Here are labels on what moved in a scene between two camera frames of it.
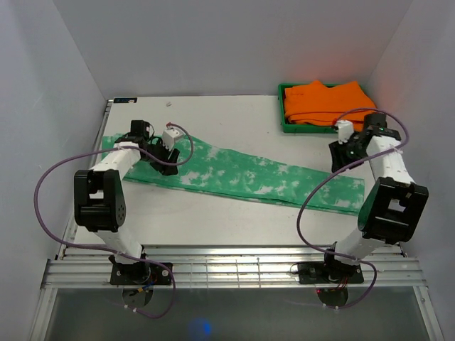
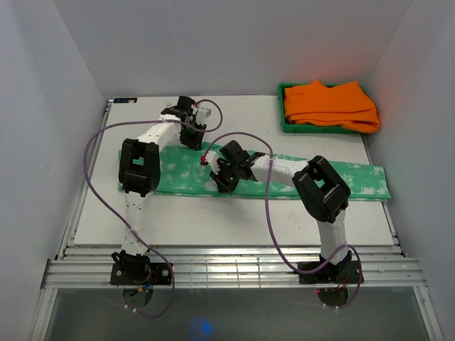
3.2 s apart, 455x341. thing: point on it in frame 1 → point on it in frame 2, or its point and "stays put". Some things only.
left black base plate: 151,273 stays put
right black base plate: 332,272 stays put
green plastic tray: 288,126 stays put
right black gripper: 338,154 → 222,186
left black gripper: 166,170 → 195,143
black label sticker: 125,100 stays put
